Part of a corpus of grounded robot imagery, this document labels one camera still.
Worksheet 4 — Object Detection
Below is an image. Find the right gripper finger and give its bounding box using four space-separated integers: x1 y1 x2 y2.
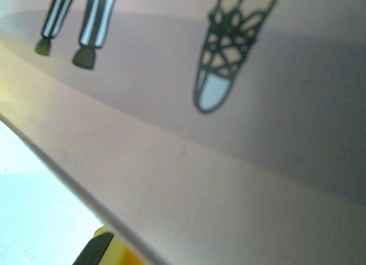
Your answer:
73 224 149 265

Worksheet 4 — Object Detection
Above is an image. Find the pink wedding-print tin box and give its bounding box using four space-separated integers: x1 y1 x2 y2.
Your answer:
0 0 366 265

